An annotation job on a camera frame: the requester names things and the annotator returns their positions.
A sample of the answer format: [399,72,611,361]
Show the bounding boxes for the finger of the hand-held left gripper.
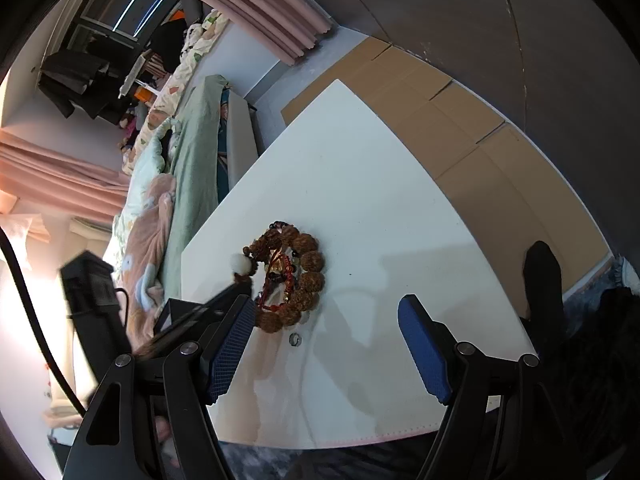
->
[147,272,253,356]

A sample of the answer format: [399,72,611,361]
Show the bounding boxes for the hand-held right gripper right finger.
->
[397,294,583,480]

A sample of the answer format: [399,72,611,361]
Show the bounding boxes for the hanging dark clothes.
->
[39,50,126,121]

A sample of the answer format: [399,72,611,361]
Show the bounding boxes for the red bead bracelet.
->
[257,252,296,313]

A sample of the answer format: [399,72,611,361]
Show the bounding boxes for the hanging pink towel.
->
[0,212,51,256]

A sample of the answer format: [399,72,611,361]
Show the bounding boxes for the flat cardboard sheets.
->
[281,37,613,321]

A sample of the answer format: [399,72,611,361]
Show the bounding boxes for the pink curtain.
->
[0,130,131,216]
[125,0,335,66]

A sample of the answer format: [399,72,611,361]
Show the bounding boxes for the light green duvet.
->
[112,117,176,271]

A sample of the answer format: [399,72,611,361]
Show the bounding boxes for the floral window seat mattress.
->
[122,9,231,168]

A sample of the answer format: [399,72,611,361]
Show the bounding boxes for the black jewelry box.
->
[154,298,216,341]

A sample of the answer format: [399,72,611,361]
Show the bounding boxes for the small brown bracelet white bead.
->
[229,245,266,286]

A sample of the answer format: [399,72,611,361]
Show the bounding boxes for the white low table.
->
[180,79,538,451]

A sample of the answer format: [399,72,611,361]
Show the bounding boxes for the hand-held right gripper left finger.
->
[62,294,258,480]

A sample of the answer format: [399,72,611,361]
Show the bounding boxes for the bed with green sheet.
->
[160,74,262,306]

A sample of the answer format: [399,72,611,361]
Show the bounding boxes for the dark window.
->
[75,0,181,51]

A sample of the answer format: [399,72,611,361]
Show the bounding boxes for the person's black sock foot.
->
[520,240,566,361]

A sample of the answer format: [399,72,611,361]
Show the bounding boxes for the large brown bead bracelet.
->
[242,225,327,333]

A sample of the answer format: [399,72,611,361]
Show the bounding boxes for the pink floral blanket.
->
[120,174,178,341]

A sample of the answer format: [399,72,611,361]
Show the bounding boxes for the dark bead bracelet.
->
[267,220,303,256]

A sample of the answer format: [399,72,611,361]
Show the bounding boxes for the white drying rack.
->
[117,50,166,101]

